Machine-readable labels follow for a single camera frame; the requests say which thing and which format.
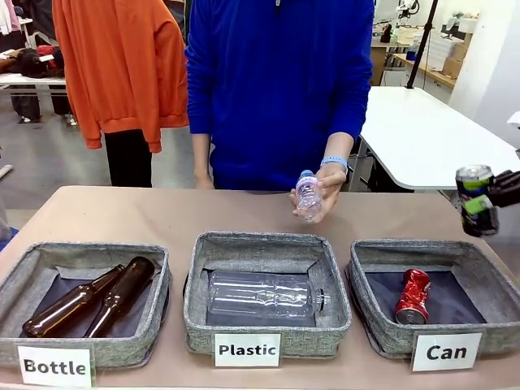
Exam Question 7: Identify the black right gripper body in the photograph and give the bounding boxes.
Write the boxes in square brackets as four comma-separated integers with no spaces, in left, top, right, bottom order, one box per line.
[503,169,520,209]

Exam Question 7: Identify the green crushed can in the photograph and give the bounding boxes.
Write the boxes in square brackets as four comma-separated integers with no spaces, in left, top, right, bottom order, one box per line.
[454,164,501,238]

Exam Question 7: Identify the small clear water bottle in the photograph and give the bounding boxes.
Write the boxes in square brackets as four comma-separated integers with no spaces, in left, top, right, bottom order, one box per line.
[294,170,326,225]

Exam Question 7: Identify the person's left forearm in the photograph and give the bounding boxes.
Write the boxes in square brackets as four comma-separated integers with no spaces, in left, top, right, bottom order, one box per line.
[323,130,355,163]

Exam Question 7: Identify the person's right forearm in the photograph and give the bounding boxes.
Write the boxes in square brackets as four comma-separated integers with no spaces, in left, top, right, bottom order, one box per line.
[190,132,213,174]

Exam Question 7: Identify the crushed red drink can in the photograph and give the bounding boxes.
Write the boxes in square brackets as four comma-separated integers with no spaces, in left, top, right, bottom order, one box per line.
[394,268,432,325]

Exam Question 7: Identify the white sign reading Can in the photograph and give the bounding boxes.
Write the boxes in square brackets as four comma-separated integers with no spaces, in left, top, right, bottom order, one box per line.
[411,331,483,373]

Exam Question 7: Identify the grey fabric basket can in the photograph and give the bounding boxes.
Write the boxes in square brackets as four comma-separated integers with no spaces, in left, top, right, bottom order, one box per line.
[344,238,520,361]

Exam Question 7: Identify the grey fabric basket plastic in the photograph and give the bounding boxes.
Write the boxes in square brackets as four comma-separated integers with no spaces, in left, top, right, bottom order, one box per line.
[182,231,353,359]

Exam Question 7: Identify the grey fabric basket bottle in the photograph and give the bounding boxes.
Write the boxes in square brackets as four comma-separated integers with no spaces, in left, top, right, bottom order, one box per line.
[0,242,171,369]

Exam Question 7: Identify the person's left hand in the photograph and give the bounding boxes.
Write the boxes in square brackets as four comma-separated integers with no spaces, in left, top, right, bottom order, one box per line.
[288,166,349,226]

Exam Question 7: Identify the person's right hand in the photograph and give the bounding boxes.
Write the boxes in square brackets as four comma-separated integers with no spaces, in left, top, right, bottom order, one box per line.
[193,168,215,191]

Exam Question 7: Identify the white table with metal legs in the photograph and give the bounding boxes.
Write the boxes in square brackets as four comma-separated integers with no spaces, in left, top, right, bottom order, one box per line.
[357,84,520,192]

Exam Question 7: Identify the wooden workbench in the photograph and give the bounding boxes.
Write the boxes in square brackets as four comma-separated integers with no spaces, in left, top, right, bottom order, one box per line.
[392,52,457,89]

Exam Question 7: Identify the light blue wristband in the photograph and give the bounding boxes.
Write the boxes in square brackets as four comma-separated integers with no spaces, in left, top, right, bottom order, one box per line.
[319,154,349,172]

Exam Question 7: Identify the black tripod pole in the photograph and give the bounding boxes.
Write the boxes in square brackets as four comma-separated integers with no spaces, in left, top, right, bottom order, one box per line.
[405,0,440,89]

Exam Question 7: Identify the person in blue sweater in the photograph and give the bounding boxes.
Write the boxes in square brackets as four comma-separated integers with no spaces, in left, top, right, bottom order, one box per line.
[184,0,375,192]

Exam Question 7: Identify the large clear plastic bottle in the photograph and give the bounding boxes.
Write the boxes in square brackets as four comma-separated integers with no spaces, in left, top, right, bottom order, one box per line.
[206,270,332,326]

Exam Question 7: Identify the white sign reading Plastic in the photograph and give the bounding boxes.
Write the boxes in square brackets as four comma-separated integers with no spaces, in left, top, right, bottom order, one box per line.
[214,332,282,368]

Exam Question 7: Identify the brown glass bottle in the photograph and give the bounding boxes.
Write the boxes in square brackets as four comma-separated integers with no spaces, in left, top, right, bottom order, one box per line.
[83,256,156,339]
[19,263,125,339]

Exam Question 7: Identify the person in orange hoodie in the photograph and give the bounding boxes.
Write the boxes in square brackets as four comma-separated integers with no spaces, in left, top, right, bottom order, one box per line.
[51,0,191,189]

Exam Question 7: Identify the white sign reading Bottle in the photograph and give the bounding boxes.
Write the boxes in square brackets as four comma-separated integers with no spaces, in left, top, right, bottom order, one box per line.
[15,344,98,389]

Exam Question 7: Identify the white table with clothes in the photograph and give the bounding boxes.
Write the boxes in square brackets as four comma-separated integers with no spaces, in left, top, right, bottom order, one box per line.
[0,74,68,97]

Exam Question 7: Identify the dark clothes heap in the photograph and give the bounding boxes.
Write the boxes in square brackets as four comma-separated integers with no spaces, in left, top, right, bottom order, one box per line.
[0,46,66,78]

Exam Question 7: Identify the pale hanging garments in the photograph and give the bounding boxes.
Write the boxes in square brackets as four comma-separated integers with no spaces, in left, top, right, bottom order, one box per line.
[0,0,21,36]

